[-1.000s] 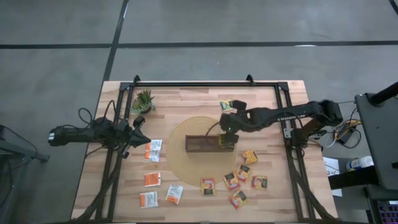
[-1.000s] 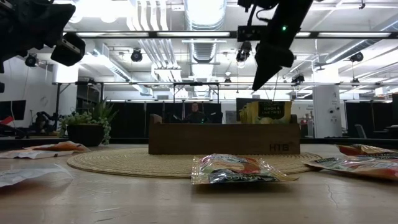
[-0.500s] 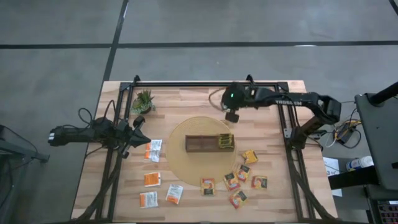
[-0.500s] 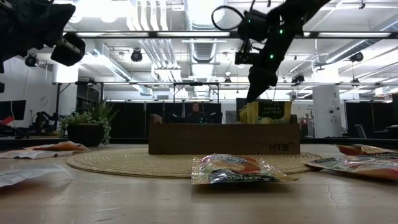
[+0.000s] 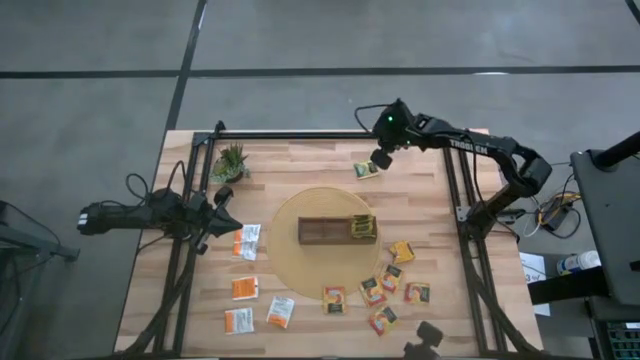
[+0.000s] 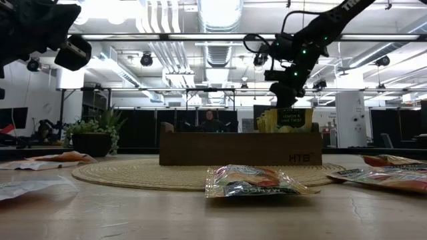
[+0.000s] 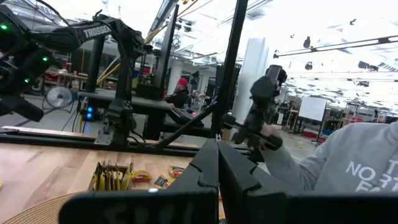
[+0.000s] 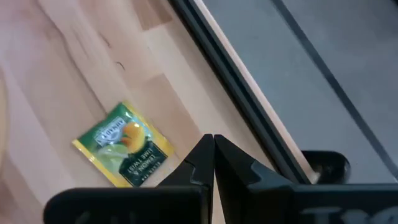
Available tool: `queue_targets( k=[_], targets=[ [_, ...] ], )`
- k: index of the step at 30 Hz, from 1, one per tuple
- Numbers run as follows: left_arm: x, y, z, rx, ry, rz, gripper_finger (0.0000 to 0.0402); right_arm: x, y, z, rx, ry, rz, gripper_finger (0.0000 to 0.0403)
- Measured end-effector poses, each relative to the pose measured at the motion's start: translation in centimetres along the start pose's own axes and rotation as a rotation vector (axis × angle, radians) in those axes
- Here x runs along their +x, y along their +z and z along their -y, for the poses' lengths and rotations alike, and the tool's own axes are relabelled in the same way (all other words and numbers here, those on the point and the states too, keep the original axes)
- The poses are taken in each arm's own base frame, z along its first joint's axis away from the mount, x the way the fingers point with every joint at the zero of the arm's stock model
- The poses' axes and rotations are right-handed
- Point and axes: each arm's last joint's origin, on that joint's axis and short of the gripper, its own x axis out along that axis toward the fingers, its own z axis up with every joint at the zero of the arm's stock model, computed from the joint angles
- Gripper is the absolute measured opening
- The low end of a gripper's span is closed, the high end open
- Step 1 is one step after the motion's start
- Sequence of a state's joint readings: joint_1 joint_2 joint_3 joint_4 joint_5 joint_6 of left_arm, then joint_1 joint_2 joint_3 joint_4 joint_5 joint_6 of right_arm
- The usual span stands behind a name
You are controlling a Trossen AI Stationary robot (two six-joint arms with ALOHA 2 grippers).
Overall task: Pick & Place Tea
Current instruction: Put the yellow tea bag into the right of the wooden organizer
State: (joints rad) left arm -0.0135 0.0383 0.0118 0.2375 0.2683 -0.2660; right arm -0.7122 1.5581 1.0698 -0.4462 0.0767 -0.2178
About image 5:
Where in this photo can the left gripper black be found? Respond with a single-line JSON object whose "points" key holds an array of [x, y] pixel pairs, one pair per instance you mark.
{"points": [[202, 220]]}

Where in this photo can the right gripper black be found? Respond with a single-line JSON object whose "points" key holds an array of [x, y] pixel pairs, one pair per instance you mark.
{"points": [[395, 127]]}

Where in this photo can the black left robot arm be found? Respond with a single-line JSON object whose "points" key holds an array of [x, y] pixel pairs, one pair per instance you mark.
{"points": [[125, 217]]}

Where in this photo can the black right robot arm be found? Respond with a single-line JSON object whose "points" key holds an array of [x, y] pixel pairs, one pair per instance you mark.
{"points": [[475, 145]]}

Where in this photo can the white orange tea packet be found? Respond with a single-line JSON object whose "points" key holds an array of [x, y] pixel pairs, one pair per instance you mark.
{"points": [[239, 320], [245, 288], [280, 311], [248, 233], [246, 251]]}

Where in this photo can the brown wooden tea box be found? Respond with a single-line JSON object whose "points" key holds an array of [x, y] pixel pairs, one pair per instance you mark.
{"points": [[322, 231]]}

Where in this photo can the orange red mango tea packet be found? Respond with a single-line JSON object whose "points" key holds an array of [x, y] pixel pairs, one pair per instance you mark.
{"points": [[391, 278], [372, 291], [417, 293]]}

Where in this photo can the black tea packets in box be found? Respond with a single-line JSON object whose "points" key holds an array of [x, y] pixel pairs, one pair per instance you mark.
{"points": [[383, 320]]}

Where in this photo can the potted green succulent plant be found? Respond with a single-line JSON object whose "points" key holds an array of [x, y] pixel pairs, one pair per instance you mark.
{"points": [[230, 165]]}

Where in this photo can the round woven beige placemat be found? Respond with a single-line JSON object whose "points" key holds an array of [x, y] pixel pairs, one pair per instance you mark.
{"points": [[320, 270]]}

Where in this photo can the clear mango snack packet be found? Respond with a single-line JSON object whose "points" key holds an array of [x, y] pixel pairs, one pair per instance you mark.
{"points": [[334, 300]]}

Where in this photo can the grey metal stand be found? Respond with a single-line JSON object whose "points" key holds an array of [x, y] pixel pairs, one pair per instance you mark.
{"points": [[30, 245]]}

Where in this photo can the white paper sheet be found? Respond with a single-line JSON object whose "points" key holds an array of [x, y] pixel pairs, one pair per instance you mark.
{"points": [[532, 272]]}

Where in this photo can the black blocky device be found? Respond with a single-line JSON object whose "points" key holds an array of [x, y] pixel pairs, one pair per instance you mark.
{"points": [[422, 340]]}

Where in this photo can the white bottle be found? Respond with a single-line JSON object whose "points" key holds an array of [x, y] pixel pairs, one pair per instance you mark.
{"points": [[580, 262]]}

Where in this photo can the black keyboard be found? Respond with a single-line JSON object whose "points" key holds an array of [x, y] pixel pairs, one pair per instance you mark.
{"points": [[622, 340]]}

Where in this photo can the black aluminium table frame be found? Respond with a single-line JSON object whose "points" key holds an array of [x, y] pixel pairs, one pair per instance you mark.
{"points": [[300, 135]]}

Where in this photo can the silver metal bracket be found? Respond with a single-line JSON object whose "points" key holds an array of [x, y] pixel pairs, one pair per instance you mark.
{"points": [[462, 213]]}

